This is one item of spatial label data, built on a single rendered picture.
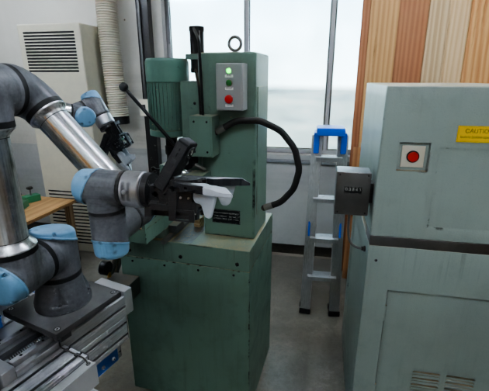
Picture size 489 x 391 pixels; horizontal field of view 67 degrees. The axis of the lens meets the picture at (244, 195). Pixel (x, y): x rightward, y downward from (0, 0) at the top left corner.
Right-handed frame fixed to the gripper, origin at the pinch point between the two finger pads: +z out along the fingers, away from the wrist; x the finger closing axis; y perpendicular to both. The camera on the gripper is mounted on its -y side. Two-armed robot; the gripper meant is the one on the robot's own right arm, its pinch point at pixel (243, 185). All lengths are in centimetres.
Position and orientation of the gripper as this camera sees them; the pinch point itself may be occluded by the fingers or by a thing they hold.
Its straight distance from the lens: 70.4
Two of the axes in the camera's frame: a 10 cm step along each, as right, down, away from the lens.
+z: 9.8, 0.7, -2.0
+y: -0.3, 9.8, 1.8
